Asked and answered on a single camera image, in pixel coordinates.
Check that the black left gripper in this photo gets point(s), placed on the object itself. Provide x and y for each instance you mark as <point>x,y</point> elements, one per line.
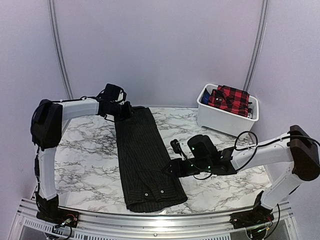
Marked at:
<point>128,113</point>

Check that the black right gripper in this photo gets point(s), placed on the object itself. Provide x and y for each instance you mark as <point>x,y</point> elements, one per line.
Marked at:
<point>177,170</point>

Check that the black pinstriped long sleeve shirt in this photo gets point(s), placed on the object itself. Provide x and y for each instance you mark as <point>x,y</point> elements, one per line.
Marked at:
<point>142,155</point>

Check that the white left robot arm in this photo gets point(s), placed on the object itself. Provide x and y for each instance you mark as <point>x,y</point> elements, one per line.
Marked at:
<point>46,134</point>

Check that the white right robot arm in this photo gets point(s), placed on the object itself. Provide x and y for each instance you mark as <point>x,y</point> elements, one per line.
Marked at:
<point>295,147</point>

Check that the white plastic bin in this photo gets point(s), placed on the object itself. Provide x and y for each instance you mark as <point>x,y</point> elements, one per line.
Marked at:
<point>223,121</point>

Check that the blue plaid shirt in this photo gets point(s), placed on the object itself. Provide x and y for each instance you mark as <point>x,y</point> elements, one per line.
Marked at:
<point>205,97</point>

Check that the red black plaid shirt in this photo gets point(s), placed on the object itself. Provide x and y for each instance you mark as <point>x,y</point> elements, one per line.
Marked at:
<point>230,99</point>

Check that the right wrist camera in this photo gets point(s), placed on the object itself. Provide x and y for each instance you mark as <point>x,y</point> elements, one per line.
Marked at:
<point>176,146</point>

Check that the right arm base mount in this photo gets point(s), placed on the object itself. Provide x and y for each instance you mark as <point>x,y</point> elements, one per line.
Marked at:
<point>256,216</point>

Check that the left aluminium corner post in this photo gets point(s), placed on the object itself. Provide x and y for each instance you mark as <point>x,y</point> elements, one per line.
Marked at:
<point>58,49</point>

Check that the aluminium corner post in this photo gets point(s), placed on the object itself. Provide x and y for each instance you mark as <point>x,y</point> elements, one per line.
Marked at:
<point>58,49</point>
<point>262,26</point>

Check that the aluminium front frame rail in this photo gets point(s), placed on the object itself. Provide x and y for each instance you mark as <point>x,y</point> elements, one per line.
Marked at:
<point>111,226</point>

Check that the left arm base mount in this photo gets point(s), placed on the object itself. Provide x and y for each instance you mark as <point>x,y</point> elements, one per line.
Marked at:
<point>59,216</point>

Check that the right aluminium corner post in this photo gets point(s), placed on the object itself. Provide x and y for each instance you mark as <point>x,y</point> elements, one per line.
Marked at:
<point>262,26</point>

